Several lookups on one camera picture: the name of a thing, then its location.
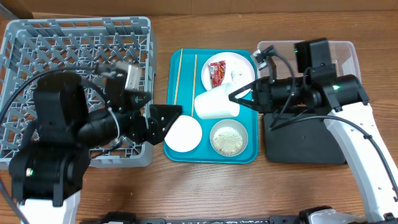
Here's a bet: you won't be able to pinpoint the red snack wrapper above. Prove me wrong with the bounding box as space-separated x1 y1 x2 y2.
209 60 226 88

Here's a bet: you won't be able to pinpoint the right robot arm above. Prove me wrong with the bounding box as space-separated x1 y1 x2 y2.
228 38 397 223

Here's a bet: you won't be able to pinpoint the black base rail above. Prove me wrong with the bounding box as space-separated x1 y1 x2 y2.
79 211 398 224

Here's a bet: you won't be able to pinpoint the grey plastic dish rack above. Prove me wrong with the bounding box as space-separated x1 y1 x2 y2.
1 16 157 170

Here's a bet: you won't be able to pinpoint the grey metal bowl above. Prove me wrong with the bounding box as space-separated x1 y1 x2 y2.
210 119 248 157

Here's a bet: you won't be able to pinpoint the teal serving tray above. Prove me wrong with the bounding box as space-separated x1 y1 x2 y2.
164 49 259 164

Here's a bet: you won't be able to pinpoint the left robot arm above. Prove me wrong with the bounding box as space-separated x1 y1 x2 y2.
7 72 182 223

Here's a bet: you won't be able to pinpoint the black waste tray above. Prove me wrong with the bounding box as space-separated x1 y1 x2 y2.
263 113 346 164

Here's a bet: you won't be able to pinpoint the large white plate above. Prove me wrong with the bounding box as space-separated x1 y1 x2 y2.
201 52 257 91

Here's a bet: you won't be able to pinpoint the wooden chopstick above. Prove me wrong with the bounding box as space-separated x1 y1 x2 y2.
191 54 198 118
174 49 183 105

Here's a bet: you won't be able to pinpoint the right wooden chopstick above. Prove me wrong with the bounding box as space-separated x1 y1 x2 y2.
191 54 198 118

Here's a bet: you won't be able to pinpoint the clear plastic bin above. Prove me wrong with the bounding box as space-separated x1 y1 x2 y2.
256 40 363 103

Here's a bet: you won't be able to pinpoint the left wooden chopstick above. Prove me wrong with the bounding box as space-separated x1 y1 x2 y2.
174 49 183 105

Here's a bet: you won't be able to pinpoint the pink-white bowl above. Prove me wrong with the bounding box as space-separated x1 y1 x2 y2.
164 115 202 152

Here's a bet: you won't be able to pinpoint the rice grains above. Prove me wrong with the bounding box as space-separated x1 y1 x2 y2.
212 127 243 156

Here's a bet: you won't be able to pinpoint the white paper cup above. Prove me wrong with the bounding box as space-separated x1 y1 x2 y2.
194 83 240 119

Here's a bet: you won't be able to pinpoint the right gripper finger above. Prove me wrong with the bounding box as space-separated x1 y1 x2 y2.
228 82 255 100
233 98 257 110

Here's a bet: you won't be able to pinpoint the white tissue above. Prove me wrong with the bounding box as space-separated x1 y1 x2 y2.
231 69 243 83

